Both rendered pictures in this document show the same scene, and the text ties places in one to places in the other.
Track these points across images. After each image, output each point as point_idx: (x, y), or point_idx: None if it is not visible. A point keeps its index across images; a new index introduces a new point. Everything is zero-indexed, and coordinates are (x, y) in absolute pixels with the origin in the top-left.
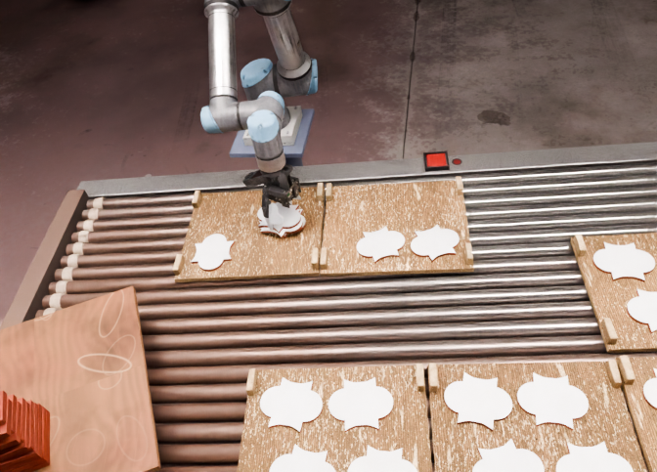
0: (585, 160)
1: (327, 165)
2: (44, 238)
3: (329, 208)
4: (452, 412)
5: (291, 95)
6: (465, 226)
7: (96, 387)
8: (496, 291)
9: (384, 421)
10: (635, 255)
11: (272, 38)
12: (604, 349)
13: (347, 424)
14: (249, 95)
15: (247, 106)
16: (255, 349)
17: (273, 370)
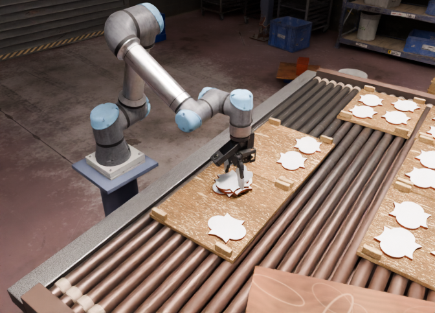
0: (289, 94)
1: (194, 153)
2: None
3: None
4: (427, 189)
5: (135, 122)
6: (303, 133)
7: None
8: (353, 147)
9: (424, 212)
10: (362, 107)
11: (135, 72)
12: (403, 140)
13: (424, 225)
14: (109, 133)
15: (210, 97)
16: (334, 245)
17: (363, 241)
